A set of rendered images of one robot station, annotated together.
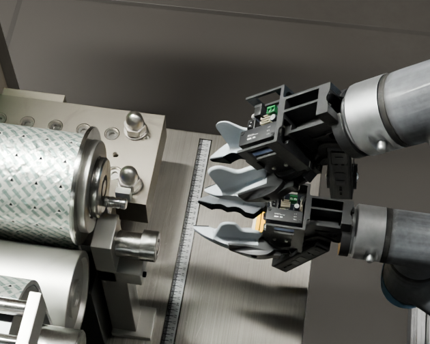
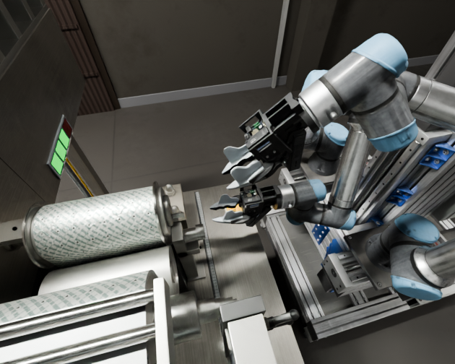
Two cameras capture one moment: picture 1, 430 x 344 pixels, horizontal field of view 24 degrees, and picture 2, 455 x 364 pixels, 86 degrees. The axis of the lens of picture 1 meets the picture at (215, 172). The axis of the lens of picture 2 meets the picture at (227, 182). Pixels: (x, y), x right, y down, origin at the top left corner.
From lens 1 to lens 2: 0.65 m
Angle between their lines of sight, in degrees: 15
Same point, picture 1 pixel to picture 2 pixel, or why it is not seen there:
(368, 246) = (289, 200)
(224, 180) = (240, 175)
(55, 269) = (158, 259)
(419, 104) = (357, 75)
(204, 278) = (217, 243)
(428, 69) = (353, 56)
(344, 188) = (297, 161)
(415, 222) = (302, 185)
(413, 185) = not seen: hidden behind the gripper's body
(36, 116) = not seen: hidden behind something
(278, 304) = (250, 242)
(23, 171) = (124, 212)
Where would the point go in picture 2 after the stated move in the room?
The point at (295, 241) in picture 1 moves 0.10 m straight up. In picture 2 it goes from (258, 209) to (262, 189)
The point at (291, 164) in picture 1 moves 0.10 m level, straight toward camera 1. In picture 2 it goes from (278, 149) to (302, 192)
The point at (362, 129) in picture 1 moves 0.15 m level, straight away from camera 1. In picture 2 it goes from (321, 107) to (295, 64)
